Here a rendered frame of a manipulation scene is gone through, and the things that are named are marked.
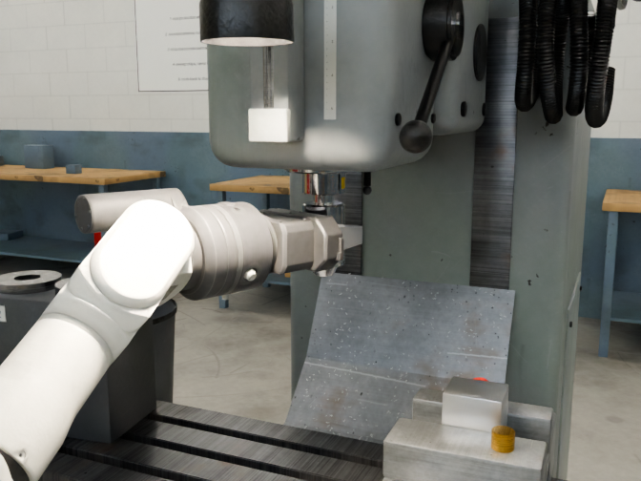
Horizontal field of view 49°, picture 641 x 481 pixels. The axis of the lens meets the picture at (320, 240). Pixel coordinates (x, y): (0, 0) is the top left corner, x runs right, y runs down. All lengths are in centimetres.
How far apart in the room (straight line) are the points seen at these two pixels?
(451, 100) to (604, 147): 409
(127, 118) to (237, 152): 558
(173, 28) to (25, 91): 170
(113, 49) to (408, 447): 583
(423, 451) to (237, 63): 42
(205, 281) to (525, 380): 65
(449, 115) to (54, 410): 53
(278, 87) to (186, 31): 530
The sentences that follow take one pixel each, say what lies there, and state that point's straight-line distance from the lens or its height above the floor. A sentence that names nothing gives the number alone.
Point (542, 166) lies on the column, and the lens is 108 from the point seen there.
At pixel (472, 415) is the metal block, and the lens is 75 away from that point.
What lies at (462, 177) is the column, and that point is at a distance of 110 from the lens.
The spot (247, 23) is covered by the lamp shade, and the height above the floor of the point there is 143.
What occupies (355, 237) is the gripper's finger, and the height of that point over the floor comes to 123.
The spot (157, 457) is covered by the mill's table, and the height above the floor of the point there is 94.
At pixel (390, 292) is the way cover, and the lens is 114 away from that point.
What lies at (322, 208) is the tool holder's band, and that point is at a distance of 74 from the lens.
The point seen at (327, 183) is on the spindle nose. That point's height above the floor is 129.
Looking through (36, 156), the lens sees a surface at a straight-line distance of 653.
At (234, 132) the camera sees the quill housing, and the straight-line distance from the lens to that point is 71.
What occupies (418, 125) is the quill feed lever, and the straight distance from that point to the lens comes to 63.
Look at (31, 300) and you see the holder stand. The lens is 99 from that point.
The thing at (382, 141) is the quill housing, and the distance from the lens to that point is 65.
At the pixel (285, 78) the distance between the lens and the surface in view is 64.
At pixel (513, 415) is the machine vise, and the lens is 80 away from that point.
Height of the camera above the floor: 137
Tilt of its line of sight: 10 degrees down
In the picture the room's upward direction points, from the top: straight up
